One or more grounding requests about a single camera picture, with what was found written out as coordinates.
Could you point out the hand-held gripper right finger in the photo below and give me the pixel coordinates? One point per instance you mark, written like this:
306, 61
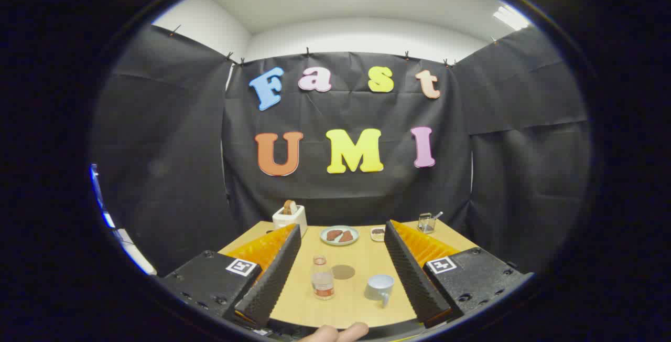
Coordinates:
411, 279

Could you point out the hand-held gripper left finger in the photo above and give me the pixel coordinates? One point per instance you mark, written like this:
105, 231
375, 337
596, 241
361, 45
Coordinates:
272, 279

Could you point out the light blue cup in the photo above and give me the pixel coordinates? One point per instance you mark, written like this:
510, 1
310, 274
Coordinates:
378, 285

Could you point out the clear juice bottle red label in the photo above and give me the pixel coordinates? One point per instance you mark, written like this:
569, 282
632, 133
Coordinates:
323, 281

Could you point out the round brown coaster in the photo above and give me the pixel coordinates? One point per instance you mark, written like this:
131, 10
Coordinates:
343, 272

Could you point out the wooden table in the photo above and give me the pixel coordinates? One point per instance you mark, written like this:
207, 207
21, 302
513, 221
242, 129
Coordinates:
309, 310

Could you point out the white divided snack dish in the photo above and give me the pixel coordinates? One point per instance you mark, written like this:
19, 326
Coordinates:
377, 234

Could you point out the white toaster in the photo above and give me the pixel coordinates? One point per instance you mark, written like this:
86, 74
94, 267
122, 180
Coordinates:
289, 221

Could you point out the small spoon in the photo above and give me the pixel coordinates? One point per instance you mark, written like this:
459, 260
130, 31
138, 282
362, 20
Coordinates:
437, 215

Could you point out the brown bread slice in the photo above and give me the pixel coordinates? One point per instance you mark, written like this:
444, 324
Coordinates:
290, 207

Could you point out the brown food piece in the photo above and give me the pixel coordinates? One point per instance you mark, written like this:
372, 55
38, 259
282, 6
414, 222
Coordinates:
333, 235
347, 236

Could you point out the light green plate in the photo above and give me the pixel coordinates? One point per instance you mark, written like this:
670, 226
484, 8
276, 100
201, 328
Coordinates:
339, 243

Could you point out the black backdrop cloth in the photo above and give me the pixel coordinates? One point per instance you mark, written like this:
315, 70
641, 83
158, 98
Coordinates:
346, 111

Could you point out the small ceiling light panel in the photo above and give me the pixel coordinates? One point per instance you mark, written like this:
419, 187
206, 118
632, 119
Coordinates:
511, 18

